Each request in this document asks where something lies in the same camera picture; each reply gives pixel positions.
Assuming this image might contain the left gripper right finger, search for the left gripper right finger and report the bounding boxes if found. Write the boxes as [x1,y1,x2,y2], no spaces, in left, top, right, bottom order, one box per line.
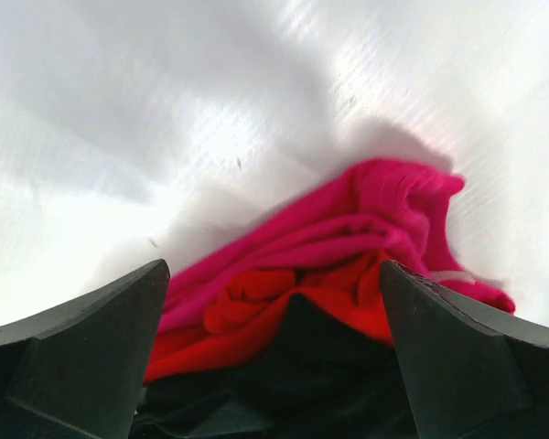
[380,261,549,439]

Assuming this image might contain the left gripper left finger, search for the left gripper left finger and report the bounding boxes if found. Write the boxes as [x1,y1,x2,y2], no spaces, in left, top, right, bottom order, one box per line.
[0,260,169,439]

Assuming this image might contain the red t shirt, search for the red t shirt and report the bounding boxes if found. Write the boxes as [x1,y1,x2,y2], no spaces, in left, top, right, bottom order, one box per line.
[145,251,393,382]

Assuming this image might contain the pink t shirt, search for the pink t shirt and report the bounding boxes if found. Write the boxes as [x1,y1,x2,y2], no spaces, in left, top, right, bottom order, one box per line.
[157,157,517,335]

